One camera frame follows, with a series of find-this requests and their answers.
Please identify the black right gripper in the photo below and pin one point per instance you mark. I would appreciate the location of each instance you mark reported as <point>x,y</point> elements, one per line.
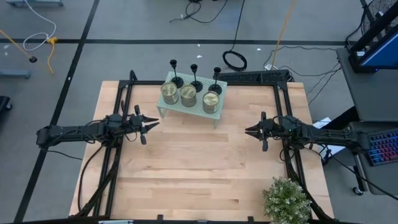
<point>271,128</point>

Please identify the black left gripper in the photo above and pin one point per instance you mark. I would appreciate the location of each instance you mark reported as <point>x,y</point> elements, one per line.
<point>135,123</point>

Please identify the silver ribbed glass candle holder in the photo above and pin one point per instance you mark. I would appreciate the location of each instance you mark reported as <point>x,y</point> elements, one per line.
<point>211,102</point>
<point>169,92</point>

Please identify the black metal candlestick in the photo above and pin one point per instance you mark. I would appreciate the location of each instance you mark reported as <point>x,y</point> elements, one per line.
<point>177,81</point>
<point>196,84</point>
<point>216,88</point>

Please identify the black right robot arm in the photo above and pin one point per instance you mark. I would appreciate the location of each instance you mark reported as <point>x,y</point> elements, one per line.
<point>326,137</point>

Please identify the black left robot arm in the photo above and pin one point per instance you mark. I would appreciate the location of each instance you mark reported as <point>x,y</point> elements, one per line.
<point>77,130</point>

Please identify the mint green perforated shelf riser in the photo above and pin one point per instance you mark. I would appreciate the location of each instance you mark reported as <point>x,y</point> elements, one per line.
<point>194,110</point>

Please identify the black perforated metal housing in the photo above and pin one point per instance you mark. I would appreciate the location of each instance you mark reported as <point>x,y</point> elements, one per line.
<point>255,76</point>

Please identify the white paper sheet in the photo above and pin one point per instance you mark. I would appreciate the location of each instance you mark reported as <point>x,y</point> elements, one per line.
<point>321,123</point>

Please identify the artificial plant with white flowers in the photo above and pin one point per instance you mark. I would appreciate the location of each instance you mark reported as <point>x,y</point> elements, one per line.
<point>286,202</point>

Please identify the black caster wheel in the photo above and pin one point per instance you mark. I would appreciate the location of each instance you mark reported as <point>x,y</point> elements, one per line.
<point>358,190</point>

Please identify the grey desk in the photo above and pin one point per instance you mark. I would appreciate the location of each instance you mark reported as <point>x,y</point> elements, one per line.
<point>370,93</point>

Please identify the rainbow backlit keyboard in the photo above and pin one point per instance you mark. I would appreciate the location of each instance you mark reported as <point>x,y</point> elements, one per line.
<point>384,147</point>

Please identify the black floor disc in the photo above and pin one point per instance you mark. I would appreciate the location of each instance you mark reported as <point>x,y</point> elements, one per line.
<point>33,59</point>

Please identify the grey keyboard cart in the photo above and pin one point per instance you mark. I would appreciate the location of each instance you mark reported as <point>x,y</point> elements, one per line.
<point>382,177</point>

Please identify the grey furniture foot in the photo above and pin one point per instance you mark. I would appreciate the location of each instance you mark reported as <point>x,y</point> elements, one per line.
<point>14,74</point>
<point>34,3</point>

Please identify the black wheeled base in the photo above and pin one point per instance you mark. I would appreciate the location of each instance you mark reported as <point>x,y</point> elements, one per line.
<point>4,102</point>

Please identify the black monitor with blue screen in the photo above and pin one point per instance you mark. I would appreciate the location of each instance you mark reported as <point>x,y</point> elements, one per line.
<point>381,53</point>

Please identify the black floor fan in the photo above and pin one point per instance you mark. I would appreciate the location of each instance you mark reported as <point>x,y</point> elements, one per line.
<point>374,14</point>

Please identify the black aluminium table frame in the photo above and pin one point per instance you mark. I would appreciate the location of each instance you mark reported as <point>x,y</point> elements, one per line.
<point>143,82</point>

